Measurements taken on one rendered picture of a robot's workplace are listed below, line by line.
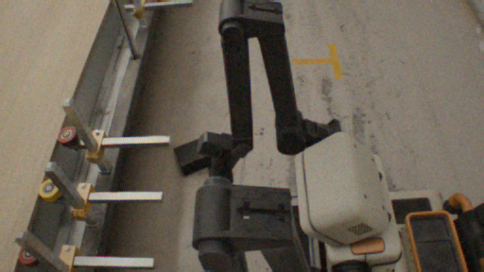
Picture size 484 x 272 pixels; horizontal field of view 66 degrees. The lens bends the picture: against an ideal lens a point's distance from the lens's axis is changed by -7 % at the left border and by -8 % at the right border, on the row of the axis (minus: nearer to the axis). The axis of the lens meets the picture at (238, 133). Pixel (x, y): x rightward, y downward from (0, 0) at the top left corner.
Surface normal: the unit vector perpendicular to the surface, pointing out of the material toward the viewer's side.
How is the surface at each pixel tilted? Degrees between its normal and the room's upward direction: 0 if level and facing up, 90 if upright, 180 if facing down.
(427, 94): 0
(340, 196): 42
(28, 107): 0
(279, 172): 0
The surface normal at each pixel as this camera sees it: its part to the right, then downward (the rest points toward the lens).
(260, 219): 0.13, -0.62
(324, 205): -0.72, -0.43
